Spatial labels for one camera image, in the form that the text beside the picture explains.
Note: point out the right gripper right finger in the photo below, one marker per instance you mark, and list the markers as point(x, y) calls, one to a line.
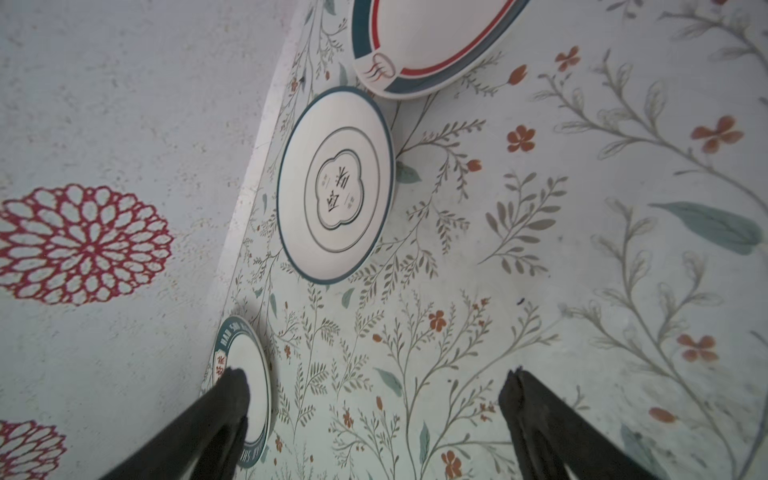
point(551, 441)

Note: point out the white plate brown line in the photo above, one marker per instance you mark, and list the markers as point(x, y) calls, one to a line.
point(335, 185)

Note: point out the green rim plate back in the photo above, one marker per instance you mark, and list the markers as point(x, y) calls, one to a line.
point(237, 346)

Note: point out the striped rim plate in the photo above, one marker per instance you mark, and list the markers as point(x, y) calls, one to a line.
point(403, 50)

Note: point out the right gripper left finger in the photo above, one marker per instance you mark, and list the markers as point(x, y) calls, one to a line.
point(204, 442)

